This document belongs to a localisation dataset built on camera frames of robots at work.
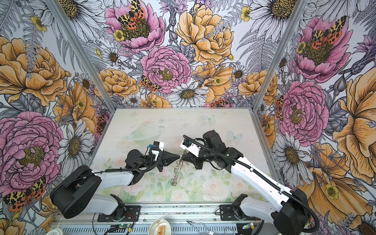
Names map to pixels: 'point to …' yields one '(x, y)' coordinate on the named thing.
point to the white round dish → (159, 226)
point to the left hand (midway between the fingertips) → (180, 159)
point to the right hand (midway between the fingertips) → (185, 162)
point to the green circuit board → (124, 225)
